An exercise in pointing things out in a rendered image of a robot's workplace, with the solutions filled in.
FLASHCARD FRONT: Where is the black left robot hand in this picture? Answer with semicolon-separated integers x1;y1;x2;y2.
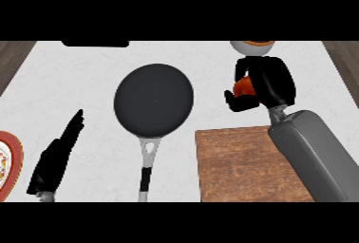
25;108;87;196

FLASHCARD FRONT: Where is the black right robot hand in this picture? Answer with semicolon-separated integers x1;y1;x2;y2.
222;55;296;113

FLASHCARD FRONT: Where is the red orange tomato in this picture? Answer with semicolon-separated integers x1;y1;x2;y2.
231;75;258;99

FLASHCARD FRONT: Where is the black frying pan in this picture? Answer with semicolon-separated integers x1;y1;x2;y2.
112;63;194;203

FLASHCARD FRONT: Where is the brown wooden cutting board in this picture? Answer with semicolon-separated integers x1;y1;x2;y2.
193;124;316;203

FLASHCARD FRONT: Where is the red rimmed plate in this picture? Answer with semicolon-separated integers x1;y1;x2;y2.
0;130;25;202

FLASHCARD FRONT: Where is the white bowl with orange rim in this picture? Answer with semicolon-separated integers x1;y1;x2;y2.
228;40;276;58

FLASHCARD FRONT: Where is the black appliance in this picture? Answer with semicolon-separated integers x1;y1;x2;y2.
60;40;129;48

